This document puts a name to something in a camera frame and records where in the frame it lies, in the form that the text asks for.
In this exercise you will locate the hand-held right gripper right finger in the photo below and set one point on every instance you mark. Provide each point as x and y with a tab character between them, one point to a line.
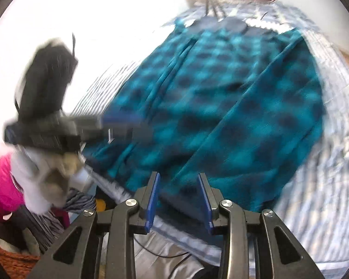
206	203

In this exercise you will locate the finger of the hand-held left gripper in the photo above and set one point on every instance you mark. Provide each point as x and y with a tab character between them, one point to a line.
122	118
128	132

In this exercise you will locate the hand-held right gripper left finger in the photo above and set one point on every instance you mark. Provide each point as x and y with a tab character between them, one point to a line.
152	203

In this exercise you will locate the teal plaid fleece jacket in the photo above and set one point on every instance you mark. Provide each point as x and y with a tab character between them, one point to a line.
221	107

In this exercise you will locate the yellow object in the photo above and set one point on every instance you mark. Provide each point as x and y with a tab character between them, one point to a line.
101	205

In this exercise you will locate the grey striped cloth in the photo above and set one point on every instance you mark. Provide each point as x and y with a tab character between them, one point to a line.
78	202

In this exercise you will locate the pink garment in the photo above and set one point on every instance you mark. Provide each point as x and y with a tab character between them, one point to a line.
1	186

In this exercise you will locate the grey striped quilted blanket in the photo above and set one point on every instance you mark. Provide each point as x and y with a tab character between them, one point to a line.
314	209

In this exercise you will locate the black tripod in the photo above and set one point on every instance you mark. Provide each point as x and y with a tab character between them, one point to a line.
207	7

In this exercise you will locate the orange knitted cloth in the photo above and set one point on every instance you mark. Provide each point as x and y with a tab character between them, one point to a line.
11	263

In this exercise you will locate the blue checked bedsheet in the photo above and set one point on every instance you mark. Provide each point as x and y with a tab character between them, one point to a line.
250	8

